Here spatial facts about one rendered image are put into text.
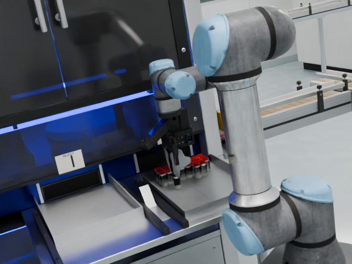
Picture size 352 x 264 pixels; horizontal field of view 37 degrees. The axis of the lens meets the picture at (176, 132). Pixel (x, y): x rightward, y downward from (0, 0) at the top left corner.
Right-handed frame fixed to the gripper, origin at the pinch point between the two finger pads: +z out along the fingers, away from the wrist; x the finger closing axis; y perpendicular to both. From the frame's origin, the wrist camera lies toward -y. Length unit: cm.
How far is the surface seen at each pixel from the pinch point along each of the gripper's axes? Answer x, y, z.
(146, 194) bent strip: -4.4, -11.2, 1.9
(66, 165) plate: 14.4, -29.6, -7.5
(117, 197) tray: 8.0, -17.6, 5.4
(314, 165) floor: 153, 164, 93
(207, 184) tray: -4.3, 8.7, 5.4
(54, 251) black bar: -16.4, -42.1, 3.6
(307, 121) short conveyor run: 26, 70, 7
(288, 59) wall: 476, 370, 89
